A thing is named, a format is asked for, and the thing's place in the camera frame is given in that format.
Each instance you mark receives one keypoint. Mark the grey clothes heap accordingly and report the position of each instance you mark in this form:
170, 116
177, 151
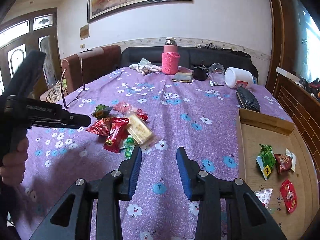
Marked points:
208, 46

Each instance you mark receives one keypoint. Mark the white and red snack packet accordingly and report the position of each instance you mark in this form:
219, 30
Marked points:
263, 197

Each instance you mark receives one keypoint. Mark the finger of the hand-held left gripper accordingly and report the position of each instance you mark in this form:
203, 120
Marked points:
77, 121

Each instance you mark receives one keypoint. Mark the white plastic jar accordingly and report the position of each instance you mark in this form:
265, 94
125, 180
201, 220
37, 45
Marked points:
237, 77

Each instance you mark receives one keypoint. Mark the wooden partition cabinet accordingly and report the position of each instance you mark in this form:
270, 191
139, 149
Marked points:
287, 97

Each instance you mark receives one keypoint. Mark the brown padded chair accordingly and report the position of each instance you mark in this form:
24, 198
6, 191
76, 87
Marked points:
102, 62
72, 72

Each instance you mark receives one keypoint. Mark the black bag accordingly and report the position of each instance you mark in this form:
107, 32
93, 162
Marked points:
237, 53

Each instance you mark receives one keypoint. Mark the small wall plaque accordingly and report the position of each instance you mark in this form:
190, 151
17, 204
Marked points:
84, 32

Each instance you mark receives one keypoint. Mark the purple eyeglasses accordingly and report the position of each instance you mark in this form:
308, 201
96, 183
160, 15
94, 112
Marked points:
81, 72

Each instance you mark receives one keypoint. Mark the purple floral tablecloth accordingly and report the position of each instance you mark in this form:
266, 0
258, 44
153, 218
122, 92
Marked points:
175, 120

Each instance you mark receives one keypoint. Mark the dark red snack packet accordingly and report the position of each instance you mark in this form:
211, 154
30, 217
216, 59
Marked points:
283, 162

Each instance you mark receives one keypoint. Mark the pink thermos with knitted sleeve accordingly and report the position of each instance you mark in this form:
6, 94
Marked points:
171, 60

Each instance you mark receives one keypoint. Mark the olive folded pouch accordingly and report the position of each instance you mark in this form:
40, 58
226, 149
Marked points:
183, 77

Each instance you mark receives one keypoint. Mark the wooden glazed door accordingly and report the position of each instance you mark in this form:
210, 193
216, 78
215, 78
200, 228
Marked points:
17, 55

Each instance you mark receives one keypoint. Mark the black mug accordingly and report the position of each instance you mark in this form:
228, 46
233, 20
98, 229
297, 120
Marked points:
200, 73

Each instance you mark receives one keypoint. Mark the black sofa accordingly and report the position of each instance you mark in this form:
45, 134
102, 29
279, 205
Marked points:
140, 55

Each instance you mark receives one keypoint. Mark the black glasses case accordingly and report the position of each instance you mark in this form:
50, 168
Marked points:
248, 100

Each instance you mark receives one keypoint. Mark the person's left hand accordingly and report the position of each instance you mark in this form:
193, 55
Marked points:
13, 166

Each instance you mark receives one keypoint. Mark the clear plastic cup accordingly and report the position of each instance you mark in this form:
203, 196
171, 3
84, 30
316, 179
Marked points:
216, 71

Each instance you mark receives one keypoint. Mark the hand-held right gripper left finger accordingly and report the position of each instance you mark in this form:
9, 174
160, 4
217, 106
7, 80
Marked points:
135, 170

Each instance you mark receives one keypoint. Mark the person's left forearm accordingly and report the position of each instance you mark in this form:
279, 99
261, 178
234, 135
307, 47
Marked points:
7, 212

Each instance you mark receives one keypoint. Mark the etched glass panel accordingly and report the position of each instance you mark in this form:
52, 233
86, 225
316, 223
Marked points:
310, 42

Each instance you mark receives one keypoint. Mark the long red snack packet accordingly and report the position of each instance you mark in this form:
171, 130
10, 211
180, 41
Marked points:
116, 136

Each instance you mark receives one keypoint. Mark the white crumpled cloth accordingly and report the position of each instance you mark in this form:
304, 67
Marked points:
146, 67

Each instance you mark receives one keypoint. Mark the green snack packet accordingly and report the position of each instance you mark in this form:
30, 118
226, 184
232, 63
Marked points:
102, 111
265, 161

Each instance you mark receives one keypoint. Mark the green candy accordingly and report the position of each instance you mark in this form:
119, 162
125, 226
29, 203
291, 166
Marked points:
128, 147

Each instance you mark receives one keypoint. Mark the shiny red snack packet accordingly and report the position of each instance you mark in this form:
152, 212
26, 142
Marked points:
100, 127

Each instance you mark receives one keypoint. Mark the clutter of small shelf things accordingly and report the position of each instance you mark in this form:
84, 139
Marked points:
312, 85

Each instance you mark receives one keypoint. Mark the cardboard box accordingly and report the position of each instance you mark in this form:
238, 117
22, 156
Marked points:
252, 140

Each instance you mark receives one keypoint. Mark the flat white box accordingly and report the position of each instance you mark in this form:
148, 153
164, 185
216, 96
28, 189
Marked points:
287, 73

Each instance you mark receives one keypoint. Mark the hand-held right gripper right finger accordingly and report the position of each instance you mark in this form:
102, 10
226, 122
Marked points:
183, 172

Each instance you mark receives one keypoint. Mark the tiger print bag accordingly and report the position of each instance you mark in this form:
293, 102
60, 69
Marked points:
53, 93

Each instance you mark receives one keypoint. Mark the pink snack packet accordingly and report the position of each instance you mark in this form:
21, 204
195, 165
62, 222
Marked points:
123, 108

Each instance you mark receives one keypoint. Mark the yellow biscuit packet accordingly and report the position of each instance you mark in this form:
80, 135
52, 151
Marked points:
138, 128

